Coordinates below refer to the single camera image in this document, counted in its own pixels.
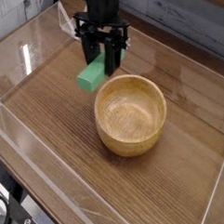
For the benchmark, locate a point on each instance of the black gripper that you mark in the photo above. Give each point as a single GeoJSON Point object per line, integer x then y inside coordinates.
{"type": "Point", "coordinates": [101, 24]}

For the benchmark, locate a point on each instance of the green rectangular block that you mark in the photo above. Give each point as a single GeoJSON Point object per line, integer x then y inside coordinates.
{"type": "Point", "coordinates": [93, 75]}

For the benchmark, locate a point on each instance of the brown wooden bowl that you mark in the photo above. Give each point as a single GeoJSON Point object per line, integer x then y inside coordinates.
{"type": "Point", "coordinates": [130, 113]}

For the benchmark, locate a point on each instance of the clear acrylic corner bracket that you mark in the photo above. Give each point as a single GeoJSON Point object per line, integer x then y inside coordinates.
{"type": "Point", "coordinates": [66, 23]}

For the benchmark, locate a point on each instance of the clear acrylic tray wall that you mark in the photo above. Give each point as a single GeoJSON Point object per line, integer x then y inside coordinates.
{"type": "Point", "coordinates": [50, 143]}

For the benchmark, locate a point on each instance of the black metal mount with bolt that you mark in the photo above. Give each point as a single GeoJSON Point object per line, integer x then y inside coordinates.
{"type": "Point", "coordinates": [18, 215]}

